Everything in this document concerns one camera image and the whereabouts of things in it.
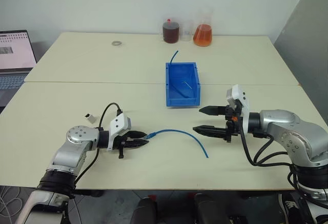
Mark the jar of brown liquid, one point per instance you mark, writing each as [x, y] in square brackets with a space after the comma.
[171, 33]

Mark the blue plastic bin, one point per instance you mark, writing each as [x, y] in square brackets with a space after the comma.
[179, 102]

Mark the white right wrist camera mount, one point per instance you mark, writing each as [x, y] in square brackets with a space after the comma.
[242, 97]

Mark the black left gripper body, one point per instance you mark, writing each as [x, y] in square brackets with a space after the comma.
[121, 147]

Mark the grey laptop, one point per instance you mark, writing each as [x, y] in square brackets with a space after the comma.
[15, 52]

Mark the dark rounded shape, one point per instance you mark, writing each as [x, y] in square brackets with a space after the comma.
[143, 211]

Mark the small clear beaker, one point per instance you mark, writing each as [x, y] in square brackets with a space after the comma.
[186, 33]

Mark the flask of orange liquid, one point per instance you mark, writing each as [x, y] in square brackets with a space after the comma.
[203, 38]

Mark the black and white shoe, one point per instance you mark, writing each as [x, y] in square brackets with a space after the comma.
[289, 204]

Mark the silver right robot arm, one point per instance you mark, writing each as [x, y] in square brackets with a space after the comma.
[282, 121]

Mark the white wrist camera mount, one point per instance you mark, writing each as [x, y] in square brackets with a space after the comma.
[119, 125]
[242, 97]

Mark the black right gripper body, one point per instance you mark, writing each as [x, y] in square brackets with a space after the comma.
[232, 124]

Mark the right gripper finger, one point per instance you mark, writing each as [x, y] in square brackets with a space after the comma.
[211, 131]
[214, 110]

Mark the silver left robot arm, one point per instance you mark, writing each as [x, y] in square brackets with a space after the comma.
[77, 137]

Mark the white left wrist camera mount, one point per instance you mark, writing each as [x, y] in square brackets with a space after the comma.
[119, 125]

